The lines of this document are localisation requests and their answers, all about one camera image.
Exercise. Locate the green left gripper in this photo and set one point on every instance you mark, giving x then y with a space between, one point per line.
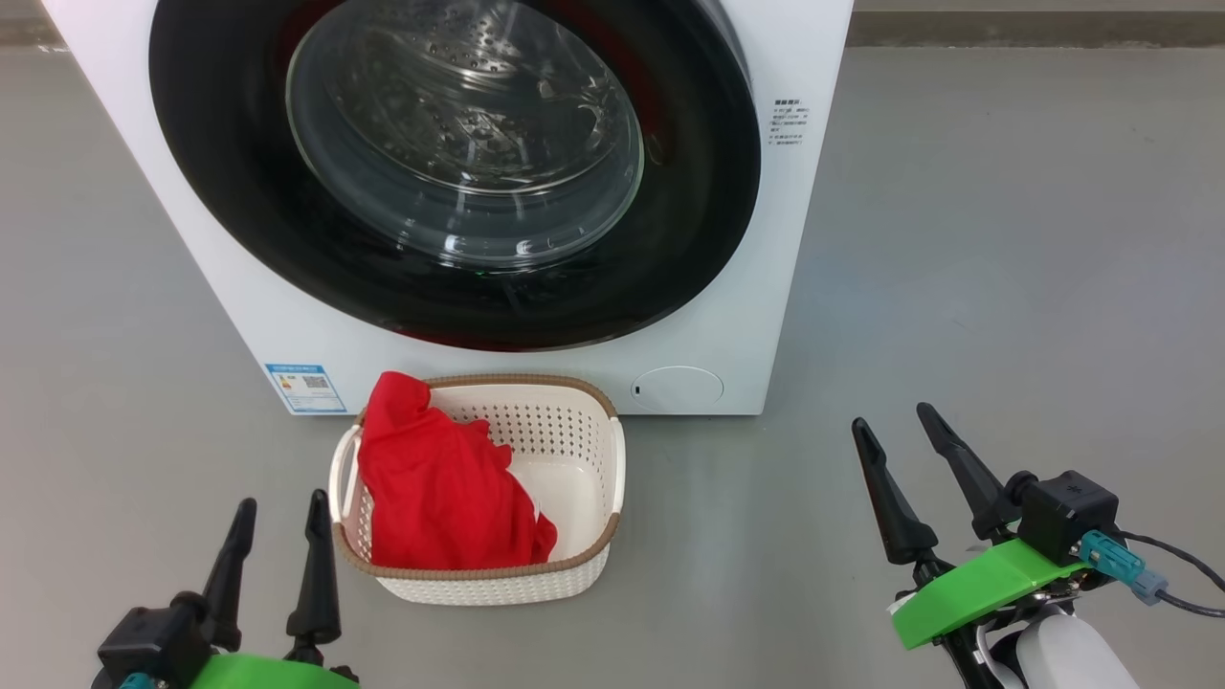
268 675

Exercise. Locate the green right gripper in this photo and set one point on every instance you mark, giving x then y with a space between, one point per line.
986 579

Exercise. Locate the plain red garment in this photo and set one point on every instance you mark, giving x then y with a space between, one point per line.
440 488

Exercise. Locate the black round glass washer door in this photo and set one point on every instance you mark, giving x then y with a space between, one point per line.
220 191

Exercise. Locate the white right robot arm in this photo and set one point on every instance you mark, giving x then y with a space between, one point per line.
1072 655

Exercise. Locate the white front-load washing machine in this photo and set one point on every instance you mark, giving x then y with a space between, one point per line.
737 316

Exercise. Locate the cream laundry basket brown rim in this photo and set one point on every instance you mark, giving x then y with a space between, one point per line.
565 450

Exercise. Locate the blue energy label sticker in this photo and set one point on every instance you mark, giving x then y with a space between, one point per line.
306 388

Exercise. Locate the round washer filter cover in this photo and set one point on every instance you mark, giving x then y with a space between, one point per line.
677 389

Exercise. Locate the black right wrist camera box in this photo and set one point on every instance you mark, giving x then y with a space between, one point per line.
1067 512

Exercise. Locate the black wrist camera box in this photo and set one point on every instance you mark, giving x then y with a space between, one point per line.
1067 512
148 641

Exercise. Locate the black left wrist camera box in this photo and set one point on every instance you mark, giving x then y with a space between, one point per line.
148 641

